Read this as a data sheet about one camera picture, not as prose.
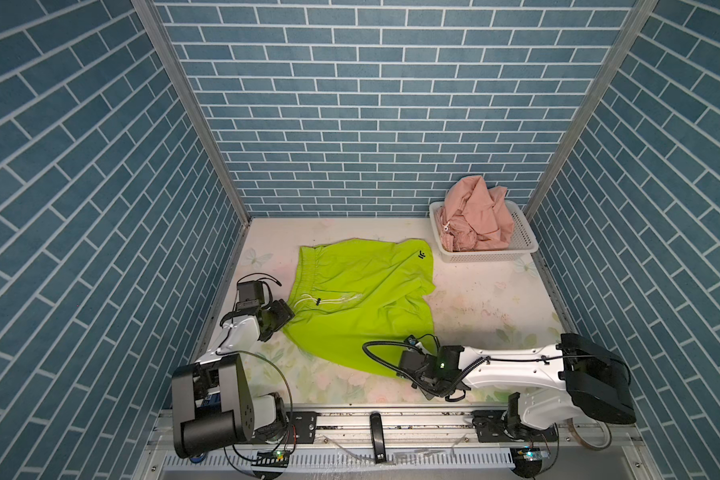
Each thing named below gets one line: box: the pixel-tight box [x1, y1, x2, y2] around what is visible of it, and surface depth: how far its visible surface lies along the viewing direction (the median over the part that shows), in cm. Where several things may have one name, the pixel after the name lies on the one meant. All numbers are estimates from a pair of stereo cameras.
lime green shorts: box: [283, 239, 437, 379], surface depth 98 cm
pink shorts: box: [438, 175, 515, 252], surface depth 108 cm
